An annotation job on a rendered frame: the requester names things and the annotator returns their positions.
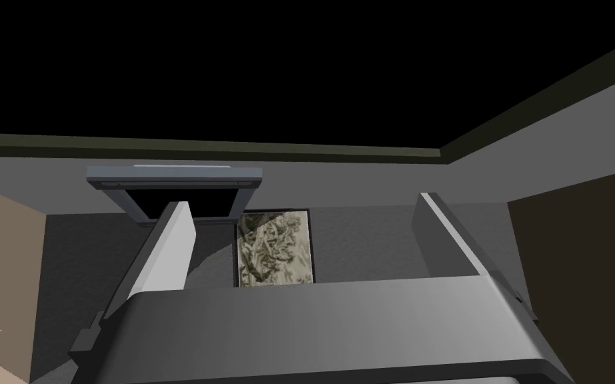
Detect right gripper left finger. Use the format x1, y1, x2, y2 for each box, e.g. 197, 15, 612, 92
105, 200, 197, 320

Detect framed floral picture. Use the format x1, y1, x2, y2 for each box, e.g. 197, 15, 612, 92
233, 208, 316, 289

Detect grey framed window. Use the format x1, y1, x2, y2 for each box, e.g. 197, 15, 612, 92
86, 165, 263, 229

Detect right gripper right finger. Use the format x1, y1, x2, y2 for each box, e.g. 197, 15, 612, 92
412, 191, 506, 278

